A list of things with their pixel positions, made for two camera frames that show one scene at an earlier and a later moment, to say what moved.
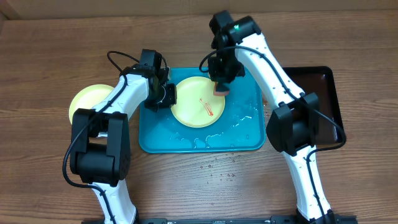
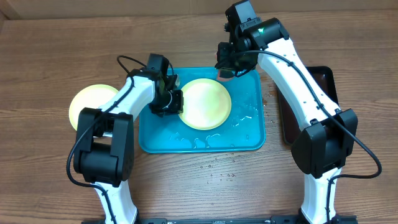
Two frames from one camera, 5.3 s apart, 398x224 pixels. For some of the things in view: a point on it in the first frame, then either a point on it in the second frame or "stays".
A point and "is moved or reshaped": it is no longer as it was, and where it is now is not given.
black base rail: [337, 219] stays
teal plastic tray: [241, 129] stays
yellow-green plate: [196, 104] is moved or reshaped
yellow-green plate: [88, 97] stays
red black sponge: [220, 89] is moved or reshaped
